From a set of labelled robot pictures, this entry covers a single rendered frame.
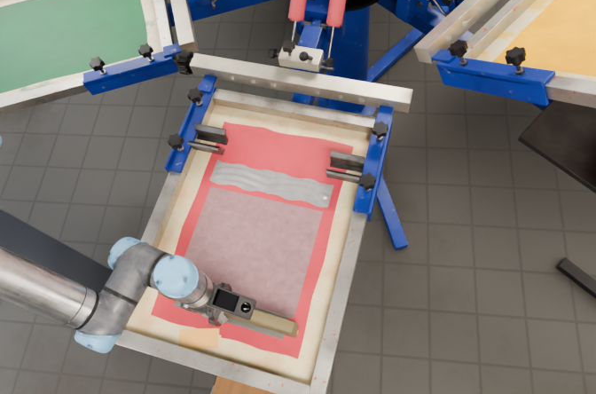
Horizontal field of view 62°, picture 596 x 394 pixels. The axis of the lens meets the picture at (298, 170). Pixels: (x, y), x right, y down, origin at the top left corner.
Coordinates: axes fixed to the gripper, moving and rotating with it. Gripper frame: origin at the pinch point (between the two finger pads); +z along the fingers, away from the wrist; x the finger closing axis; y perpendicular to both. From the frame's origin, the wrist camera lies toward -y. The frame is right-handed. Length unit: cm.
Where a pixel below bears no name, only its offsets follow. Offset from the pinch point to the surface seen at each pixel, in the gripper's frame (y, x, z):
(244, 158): 11.3, -43.7, 4.0
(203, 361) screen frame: 2.6, 13.0, 1.0
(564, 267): -107, -64, 99
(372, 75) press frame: -7, -145, 94
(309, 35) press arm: 1, -85, -5
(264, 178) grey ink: 3.1, -38.3, 3.6
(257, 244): -0.5, -19.2, 4.6
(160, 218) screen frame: 27.5, -18.9, -0.1
